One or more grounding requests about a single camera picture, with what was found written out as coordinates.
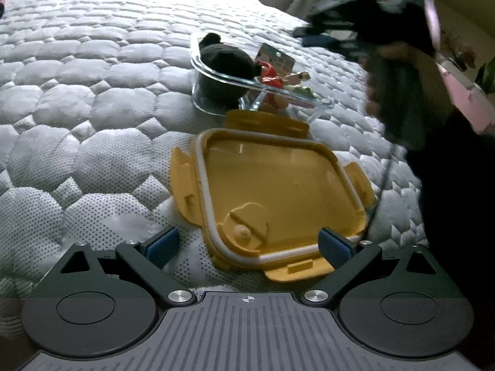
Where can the clear glass divided container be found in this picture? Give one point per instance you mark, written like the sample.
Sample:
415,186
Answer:
305,98

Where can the colourful card packet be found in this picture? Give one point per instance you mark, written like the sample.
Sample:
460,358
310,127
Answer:
278,60

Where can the grey quilted bed mattress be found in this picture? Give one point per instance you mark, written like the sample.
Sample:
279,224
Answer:
96,104

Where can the black plush toy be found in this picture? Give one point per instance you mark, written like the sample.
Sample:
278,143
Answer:
224,60

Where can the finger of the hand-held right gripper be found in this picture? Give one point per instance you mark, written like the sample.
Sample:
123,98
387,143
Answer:
321,40
340,4

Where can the green figurine toy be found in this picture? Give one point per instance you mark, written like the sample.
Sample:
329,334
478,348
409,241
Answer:
297,79

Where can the person's right forearm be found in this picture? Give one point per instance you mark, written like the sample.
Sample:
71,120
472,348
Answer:
456,201

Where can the person's right hand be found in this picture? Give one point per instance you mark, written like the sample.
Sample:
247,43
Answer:
437,85

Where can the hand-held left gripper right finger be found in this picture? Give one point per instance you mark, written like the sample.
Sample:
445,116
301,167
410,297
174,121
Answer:
336,245

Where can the red toy figure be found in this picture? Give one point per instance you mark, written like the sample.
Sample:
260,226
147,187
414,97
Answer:
270,77

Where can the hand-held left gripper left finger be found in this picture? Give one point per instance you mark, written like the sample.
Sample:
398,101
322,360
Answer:
162,245

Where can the yellow container lid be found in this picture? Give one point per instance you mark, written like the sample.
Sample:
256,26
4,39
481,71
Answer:
270,177

